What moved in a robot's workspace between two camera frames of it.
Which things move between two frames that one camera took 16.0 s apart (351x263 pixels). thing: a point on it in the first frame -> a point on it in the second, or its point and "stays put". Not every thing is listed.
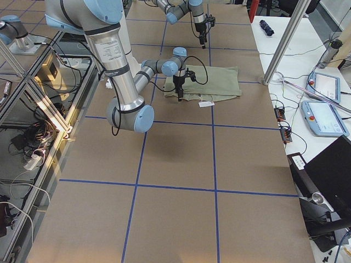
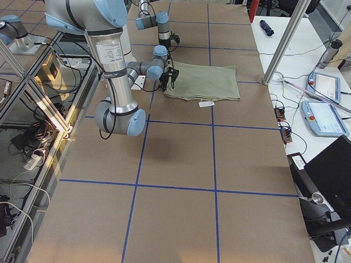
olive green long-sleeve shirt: (212, 83) stays put
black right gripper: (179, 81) -> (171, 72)
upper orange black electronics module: (279, 113) stays put
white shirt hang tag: (205, 103) stays put
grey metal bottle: (330, 53) stays put
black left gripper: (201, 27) -> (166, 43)
